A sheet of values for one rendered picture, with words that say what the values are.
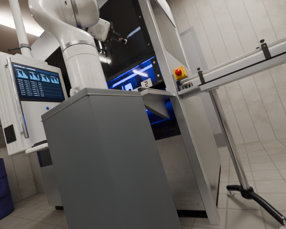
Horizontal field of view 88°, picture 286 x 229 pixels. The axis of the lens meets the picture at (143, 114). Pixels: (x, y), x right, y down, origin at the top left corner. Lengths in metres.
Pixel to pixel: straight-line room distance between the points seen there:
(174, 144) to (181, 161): 0.13
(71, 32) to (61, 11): 0.09
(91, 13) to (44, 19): 0.16
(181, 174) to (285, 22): 2.58
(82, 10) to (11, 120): 0.97
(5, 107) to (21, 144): 0.30
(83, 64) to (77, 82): 0.06
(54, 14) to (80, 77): 0.23
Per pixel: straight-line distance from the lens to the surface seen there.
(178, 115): 1.02
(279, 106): 2.91
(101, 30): 0.92
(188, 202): 1.21
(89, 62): 0.54
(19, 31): 1.87
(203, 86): 1.10
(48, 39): 2.14
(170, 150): 1.09
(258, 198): 1.23
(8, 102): 1.41
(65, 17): 0.68
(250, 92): 2.86
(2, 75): 1.48
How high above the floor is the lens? 0.73
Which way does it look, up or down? 4 degrees up
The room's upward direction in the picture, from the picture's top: 17 degrees counter-clockwise
